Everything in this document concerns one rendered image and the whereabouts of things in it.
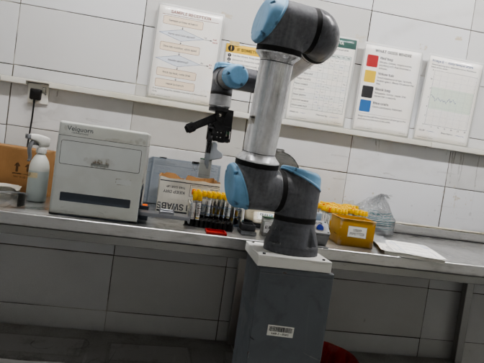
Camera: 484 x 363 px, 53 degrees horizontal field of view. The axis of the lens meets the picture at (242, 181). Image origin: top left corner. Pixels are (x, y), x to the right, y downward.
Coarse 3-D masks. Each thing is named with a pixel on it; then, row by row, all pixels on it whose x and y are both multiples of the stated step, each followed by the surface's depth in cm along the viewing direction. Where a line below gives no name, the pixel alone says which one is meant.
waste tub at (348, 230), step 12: (336, 216) 180; (348, 216) 188; (336, 228) 179; (348, 228) 175; (360, 228) 176; (372, 228) 176; (336, 240) 177; (348, 240) 175; (360, 240) 176; (372, 240) 176
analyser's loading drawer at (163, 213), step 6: (144, 210) 164; (150, 210) 166; (162, 210) 166; (168, 210) 167; (150, 216) 161; (156, 216) 161; (162, 216) 161; (168, 216) 161; (174, 216) 161; (180, 216) 162; (186, 216) 164
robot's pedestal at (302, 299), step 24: (264, 288) 124; (288, 288) 125; (312, 288) 126; (240, 312) 142; (264, 312) 125; (288, 312) 126; (312, 312) 127; (240, 336) 137; (264, 336) 125; (288, 336) 126; (312, 336) 127; (240, 360) 133; (264, 360) 126; (288, 360) 127; (312, 360) 128
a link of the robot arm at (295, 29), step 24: (288, 0) 119; (264, 24) 116; (288, 24) 117; (312, 24) 119; (264, 48) 119; (288, 48) 118; (312, 48) 122; (264, 72) 121; (288, 72) 122; (264, 96) 121; (264, 120) 122; (264, 144) 123; (240, 168) 124; (264, 168) 123; (240, 192) 122; (264, 192) 125
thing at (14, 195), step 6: (0, 192) 154; (6, 192) 154; (12, 192) 156; (18, 192) 157; (0, 198) 154; (6, 198) 155; (12, 198) 156; (18, 198) 158; (24, 198) 161; (0, 204) 154; (12, 204) 156; (18, 204) 158; (24, 204) 162
